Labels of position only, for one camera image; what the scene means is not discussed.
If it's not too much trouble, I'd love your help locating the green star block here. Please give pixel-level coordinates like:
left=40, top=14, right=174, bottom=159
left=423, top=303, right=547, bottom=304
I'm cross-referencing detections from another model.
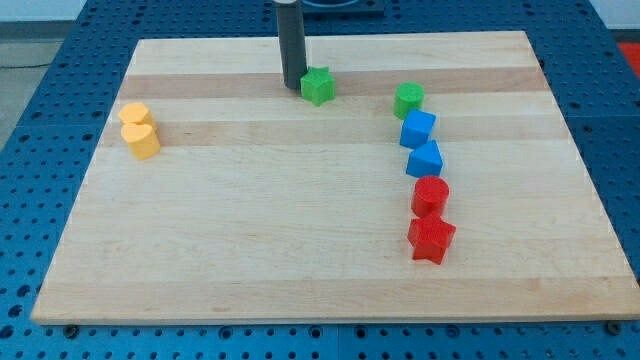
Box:
left=300, top=67, right=335, bottom=106

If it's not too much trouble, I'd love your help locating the red star block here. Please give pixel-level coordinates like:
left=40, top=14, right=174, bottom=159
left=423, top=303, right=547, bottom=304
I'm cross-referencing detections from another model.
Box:
left=407, top=215, right=457, bottom=265

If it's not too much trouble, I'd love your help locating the blue triangle block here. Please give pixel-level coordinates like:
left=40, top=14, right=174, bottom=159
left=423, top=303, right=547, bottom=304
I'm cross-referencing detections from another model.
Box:
left=406, top=140, right=443, bottom=178

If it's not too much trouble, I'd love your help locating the red cylinder block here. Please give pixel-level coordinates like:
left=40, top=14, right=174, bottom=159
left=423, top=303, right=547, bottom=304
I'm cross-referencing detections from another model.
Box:
left=411, top=175, right=450, bottom=218

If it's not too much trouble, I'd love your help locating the blue cube block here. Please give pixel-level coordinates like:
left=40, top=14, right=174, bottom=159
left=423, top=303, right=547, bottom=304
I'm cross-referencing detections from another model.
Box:
left=399, top=110, right=437, bottom=149

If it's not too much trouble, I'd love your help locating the light wooden board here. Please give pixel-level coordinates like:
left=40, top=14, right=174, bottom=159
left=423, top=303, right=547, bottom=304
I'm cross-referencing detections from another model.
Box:
left=31, top=31, right=639, bottom=326

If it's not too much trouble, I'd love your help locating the green cylinder block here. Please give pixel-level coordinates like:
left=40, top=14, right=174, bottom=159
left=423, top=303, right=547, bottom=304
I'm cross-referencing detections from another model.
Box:
left=393, top=82, right=425, bottom=119

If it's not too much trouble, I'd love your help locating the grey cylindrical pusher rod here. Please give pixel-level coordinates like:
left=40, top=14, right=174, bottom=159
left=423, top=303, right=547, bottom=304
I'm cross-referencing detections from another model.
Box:
left=274, top=0, right=307, bottom=90

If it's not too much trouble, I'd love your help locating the yellow heart block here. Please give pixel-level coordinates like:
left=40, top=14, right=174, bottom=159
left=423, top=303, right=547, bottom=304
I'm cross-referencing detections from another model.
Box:
left=121, top=123, right=161, bottom=160

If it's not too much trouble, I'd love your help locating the yellow hexagon block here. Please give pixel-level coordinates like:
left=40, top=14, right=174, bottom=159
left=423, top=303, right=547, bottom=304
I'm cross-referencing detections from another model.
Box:
left=117, top=102, right=158, bottom=130

